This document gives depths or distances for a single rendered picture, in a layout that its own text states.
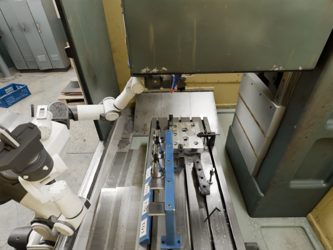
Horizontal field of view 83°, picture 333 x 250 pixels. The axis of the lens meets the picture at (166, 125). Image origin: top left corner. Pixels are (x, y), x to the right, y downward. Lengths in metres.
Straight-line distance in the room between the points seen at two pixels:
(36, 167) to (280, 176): 1.08
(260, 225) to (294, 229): 0.22
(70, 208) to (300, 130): 0.96
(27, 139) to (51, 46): 5.26
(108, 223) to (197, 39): 1.13
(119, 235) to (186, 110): 1.36
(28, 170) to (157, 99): 1.74
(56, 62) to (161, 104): 4.15
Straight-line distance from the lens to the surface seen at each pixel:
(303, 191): 1.38
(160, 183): 0.84
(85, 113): 1.18
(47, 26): 5.64
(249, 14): 0.70
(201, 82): 2.23
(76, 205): 0.81
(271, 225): 1.55
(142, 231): 1.05
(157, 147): 0.89
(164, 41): 0.67
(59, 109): 1.17
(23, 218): 2.61
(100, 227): 1.36
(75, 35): 1.41
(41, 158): 0.61
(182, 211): 1.13
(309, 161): 1.26
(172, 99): 2.17
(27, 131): 0.58
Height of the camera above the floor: 1.90
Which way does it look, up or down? 37 degrees down
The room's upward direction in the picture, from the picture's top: 2 degrees counter-clockwise
